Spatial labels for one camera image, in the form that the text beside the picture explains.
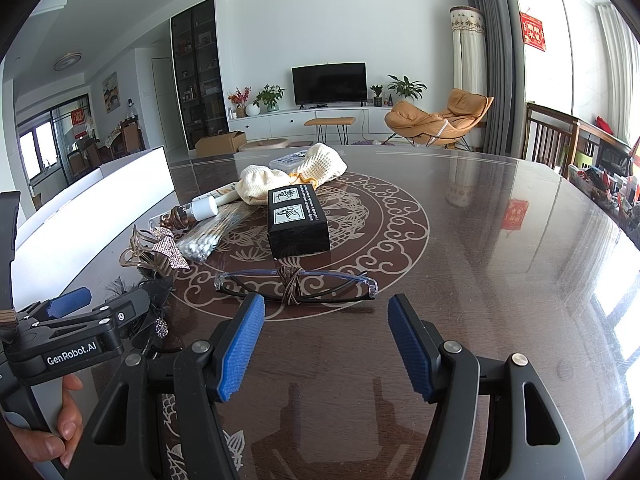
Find cotton swab pack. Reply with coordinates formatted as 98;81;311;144
177;205;261;263

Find flat screen television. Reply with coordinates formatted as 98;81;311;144
291;62;367;107

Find white cardboard box container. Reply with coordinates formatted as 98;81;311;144
11;146;176;311

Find white cosmetic tube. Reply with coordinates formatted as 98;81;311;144
192;182;246;208

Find broad leaf potted plant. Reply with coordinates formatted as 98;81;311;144
387;75;427;106

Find clear bottle with white cap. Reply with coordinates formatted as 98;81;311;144
160;195;218;231

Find clear blue eyeglasses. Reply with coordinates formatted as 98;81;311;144
215;268;379;306

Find red flowers in vase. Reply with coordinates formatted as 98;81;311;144
227;86;251;118

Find dining table with chairs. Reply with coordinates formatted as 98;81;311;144
67;115;146;181

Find white television cabinet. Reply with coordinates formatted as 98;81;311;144
227;105;401;143

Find cluttered wooden bench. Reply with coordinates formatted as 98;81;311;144
567;120;640;251

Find beige pet bed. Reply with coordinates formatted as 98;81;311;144
239;137;291;153

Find rhinestone bow hair clip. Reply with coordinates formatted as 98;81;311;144
150;227;192;271

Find wooden slat chair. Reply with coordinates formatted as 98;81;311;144
522;102;581;171

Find black upright panel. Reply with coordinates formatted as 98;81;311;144
0;191;22;311

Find brown cardboard box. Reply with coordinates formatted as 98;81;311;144
195;131;247;157

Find small cream knit pouch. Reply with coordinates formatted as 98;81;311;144
237;165;291;206

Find clear plastic box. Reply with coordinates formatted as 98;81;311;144
269;150;313;171

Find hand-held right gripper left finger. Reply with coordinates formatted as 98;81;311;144
65;293;266;480

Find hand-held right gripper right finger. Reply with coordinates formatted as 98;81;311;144
387;294;586;480

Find covered standing air conditioner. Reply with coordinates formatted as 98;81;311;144
450;6;487;106

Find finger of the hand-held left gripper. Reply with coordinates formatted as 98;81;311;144
75;294;151;334
15;286;93;328

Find grey curtain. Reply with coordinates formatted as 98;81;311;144
467;0;516;153

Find red wall hanging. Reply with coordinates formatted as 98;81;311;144
520;11;546;52

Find orange bench stool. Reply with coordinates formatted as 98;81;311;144
304;116;357;146

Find black feather bow hairpiece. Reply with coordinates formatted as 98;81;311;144
105;277;176;356

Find dark glass display cabinet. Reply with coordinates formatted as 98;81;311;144
170;0;223;150

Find black printed box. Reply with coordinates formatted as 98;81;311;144
266;184;332;260

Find brown claw hair clip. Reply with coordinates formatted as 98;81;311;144
119;225;176;278

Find cream knit bag yellow trim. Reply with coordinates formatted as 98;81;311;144
289;143;348;192

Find brown hair tie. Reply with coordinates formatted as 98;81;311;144
277;265;306;306

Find orange lounge chair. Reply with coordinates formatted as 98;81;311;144
384;88;495;151

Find person's left hand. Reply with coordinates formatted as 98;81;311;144
0;374;84;465

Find wall painting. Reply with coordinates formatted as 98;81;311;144
102;71;120;112

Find green bushy potted plant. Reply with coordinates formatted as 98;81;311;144
252;84;287;112

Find white sheer curtain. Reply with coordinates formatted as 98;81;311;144
597;4;640;151

